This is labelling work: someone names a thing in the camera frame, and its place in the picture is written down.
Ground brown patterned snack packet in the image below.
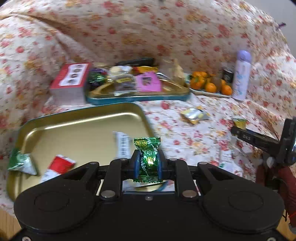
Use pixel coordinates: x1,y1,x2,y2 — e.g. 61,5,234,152
113,132,132,159

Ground green foil candy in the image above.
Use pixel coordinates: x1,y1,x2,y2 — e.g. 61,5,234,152
133,137,163,183

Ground yellow green triangular packet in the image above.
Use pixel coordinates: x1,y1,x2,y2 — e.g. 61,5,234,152
233,118,247,130

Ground red white candy packet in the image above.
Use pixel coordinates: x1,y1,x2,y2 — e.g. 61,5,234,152
40,155,76,183

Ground green white triangular packet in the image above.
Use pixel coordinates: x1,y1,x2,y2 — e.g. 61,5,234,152
8,148,38,176

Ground white hawthorn stick packet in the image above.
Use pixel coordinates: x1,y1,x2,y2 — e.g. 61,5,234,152
218,150,243,177

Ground teal tin of snacks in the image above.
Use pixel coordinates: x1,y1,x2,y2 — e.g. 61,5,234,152
85,65,190,105

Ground empty gold teal tin tray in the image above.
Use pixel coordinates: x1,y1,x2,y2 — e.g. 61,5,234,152
6,103,156,200

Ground silver yellow snack packet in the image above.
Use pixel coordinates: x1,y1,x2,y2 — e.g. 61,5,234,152
180,108,209,125

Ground right mandarin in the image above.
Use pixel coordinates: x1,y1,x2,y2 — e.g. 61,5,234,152
221,84,233,96

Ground mandarin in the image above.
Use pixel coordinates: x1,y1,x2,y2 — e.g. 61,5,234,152
190,76,205,90
221,84,233,96
205,82,217,93

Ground white fruit plate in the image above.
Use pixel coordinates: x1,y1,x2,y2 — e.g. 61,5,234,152
189,88,231,98

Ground lilac rabbit thermos bottle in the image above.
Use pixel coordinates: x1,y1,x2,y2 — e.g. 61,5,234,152
232,50,252,101

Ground front middle mandarin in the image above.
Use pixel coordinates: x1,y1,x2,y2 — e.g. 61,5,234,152
205,82,217,93

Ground front left mandarin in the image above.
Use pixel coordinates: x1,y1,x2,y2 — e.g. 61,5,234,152
190,76,205,90

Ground beige paper snack bag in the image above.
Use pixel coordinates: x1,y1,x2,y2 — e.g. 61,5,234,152
164,58,186,86

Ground pink snack packet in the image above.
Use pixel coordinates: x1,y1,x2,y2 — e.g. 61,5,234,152
135,71,162,92

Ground dark coffee can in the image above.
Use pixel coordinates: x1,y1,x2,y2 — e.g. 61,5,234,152
222,67,234,84

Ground purple green foil candies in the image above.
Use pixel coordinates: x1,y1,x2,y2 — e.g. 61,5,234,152
87,68,107,91

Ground red white snack box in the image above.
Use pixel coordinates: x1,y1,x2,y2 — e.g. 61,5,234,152
50,63,92,105

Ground black remote control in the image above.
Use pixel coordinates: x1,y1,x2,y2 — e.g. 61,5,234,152
115,57,155,67

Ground floral sofa cover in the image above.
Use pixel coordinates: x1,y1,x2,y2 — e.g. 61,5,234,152
1,1,295,215

